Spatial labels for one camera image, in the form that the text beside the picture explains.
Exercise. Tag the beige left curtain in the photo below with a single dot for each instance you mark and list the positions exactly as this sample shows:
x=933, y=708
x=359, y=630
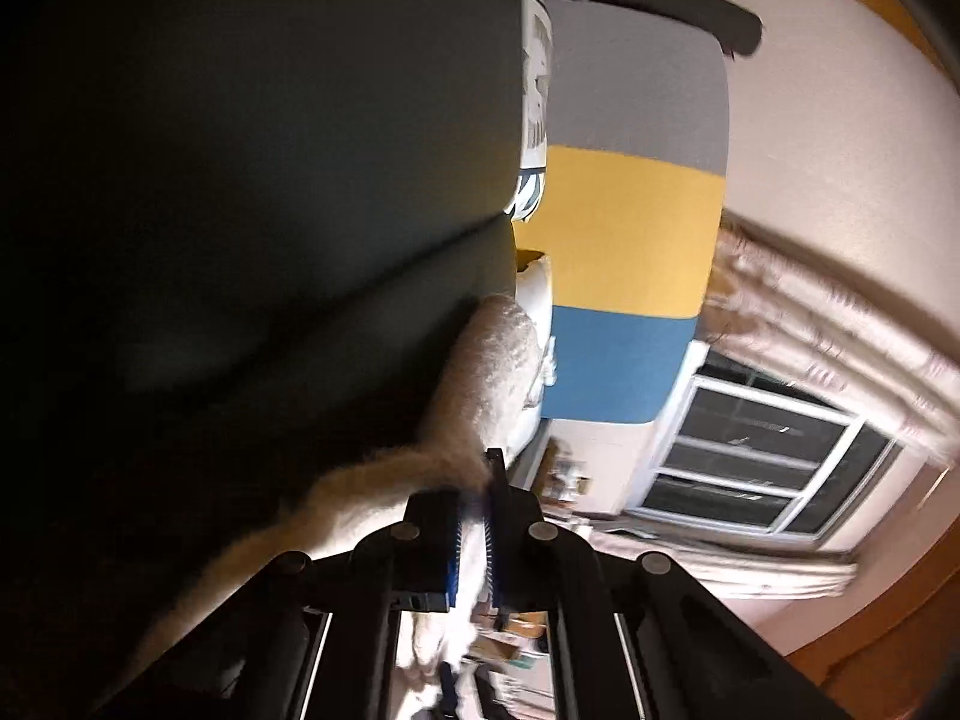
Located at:
x=797, y=322

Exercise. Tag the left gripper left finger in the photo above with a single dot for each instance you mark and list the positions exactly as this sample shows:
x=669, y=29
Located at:
x=425, y=545

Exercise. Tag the back window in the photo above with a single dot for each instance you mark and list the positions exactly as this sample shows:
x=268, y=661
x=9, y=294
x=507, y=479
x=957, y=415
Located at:
x=746, y=458

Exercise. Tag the grey yellow blue sofa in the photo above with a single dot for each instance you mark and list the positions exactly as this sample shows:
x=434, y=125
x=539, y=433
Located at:
x=637, y=123

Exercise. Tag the triangle pattern pillow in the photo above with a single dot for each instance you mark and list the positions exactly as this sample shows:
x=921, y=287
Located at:
x=537, y=50

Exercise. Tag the cream knit sweater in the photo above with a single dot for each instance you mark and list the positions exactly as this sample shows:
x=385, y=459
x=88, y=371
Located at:
x=483, y=390

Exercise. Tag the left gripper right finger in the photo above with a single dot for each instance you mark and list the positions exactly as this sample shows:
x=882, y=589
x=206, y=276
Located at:
x=526, y=554

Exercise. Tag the beige middle curtain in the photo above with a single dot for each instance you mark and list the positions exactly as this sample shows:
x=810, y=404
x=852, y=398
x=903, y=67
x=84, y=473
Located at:
x=726, y=573

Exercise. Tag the beige curtain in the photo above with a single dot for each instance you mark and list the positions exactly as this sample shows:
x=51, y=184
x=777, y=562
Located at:
x=797, y=322
x=726, y=573

